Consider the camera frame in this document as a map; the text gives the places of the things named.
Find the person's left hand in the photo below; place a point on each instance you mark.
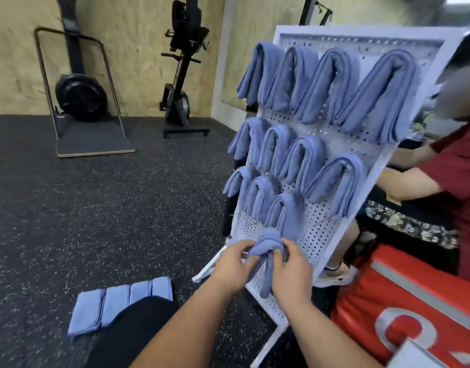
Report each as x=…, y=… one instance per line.
x=233, y=268

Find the person's right hand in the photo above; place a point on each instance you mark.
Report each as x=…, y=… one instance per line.
x=292, y=279

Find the white perforated metal rack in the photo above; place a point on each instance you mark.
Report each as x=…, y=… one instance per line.
x=434, y=43

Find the person's left forearm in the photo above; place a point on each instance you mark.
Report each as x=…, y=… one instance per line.
x=181, y=333

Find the person's right forearm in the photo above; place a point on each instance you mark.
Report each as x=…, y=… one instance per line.
x=331, y=341

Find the red padded block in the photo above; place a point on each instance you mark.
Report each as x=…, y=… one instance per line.
x=411, y=302

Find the black upright exercise machine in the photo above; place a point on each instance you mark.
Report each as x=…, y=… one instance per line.
x=177, y=103

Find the black ski trainer wooden-edged platform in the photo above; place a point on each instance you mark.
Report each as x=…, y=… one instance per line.
x=82, y=95

